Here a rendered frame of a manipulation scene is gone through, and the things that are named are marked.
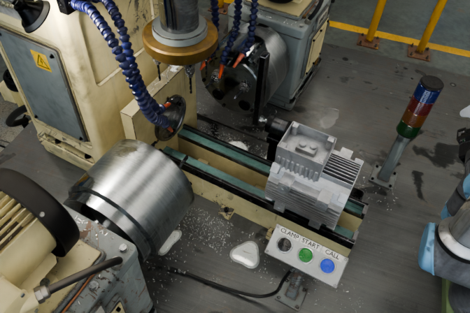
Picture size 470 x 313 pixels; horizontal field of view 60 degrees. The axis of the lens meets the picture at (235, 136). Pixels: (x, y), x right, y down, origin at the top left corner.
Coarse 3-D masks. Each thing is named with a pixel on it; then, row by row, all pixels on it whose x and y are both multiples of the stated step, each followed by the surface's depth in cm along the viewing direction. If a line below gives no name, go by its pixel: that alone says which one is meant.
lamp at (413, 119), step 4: (404, 112) 116; (408, 112) 113; (404, 116) 116; (408, 116) 114; (412, 116) 113; (416, 116) 112; (420, 116) 112; (424, 116) 112; (404, 120) 116; (408, 120) 114; (412, 120) 113; (416, 120) 113; (420, 120) 113; (424, 120) 114; (408, 124) 115; (412, 124) 114; (416, 124) 114; (420, 124) 114
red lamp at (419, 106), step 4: (412, 96) 112; (412, 100) 111; (416, 100) 109; (408, 104) 113; (412, 104) 111; (416, 104) 110; (420, 104) 109; (424, 104) 108; (428, 104) 108; (432, 104) 109; (408, 108) 113; (412, 108) 112; (416, 108) 111; (420, 108) 110; (424, 108) 109; (428, 108) 110; (412, 112) 112; (416, 112) 111; (420, 112) 111; (424, 112) 111; (428, 112) 111
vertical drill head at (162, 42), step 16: (160, 0) 87; (176, 0) 86; (192, 0) 87; (160, 16) 91; (176, 16) 88; (192, 16) 90; (144, 32) 96; (160, 32) 92; (176, 32) 91; (192, 32) 93; (208, 32) 97; (144, 48) 96; (160, 48) 92; (176, 48) 92; (192, 48) 92; (208, 48) 93; (176, 64) 93; (192, 64) 95
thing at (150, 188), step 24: (120, 144) 97; (144, 144) 95; (96, 168) 91; (120, 168) 90; (144, 168) 90; (168, 168) 93; (72, 192) 92; (96, 192) 85; (120, 192) 86; (144, 192) 88; (168, 192) 91; (192, 192) 98; (96, 216) 86; (120, 216) 85; (144, 216) 86; (168, 216) 92; (144, 240) 88
